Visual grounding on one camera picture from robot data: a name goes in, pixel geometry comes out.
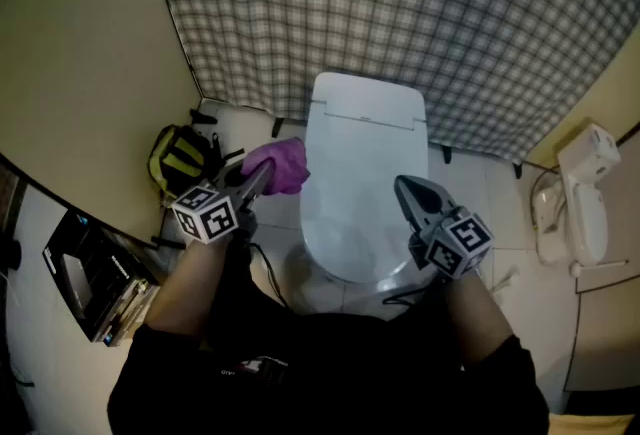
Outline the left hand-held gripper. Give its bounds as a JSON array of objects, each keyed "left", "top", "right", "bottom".
[{"left": 171, "top": 156, "right": 276, "bottom": 245}]

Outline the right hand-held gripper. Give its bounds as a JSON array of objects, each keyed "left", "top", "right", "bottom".
[{"left": 393, "top": 174, "right": 494, "bottom": 281}]

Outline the purple cleaning cloth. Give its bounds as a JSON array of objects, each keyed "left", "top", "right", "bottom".
[{"left": 241, "top": 136, "right": 311, "bottom": 197}]

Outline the white smart toilet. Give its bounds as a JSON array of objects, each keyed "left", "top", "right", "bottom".
[{"left": 298, "top": 71, "right": 431, "bottom": 297}]

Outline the person's left forearm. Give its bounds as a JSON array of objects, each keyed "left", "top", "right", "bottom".
[{"left": 143, "top": 227, "right": 237, "bottom": 340}]

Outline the person's right forearm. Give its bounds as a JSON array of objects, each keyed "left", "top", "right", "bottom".
[{"left": 438, "top": 267, "right": 517, "bottom": 370}]

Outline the white tank toilet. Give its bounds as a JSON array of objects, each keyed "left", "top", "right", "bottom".
[{"left": 530, "top": 122, "right": 622, "bottom": 274}]

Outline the yellow and black backpack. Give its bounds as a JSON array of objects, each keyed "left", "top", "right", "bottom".
[{"left": 147, "top": 122, "right": 246, "bottom": 203}]

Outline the black cardboard box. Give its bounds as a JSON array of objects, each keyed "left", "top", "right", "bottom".
[{"left": 42, "top": 210, "right": 162, "bottom": 347}]

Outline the person's black shirt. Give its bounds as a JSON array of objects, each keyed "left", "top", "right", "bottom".
[{"left": 107, "top": 227, "right": 551, "bottom": 435}]

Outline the beige mat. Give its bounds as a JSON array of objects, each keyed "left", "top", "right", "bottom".
[{"left": 549, "top": 412, "right": 636, "bottom": 435}]

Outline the black cable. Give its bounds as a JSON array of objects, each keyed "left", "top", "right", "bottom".
[
  {"left": 382, "top": 285, "right": 431, "bottom": 308},
  {"left": 248, "top": 241, "right": 291, "bottom": 309}
]

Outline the white long-handled brush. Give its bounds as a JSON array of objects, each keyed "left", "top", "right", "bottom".
[{"left": 492, "top": 266, "right": 515, "bottom": 295}]

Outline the black water hose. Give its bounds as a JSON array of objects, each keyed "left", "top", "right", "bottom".
[{"left": 519, "top": 160, "right": 569, "bottom": 234}]

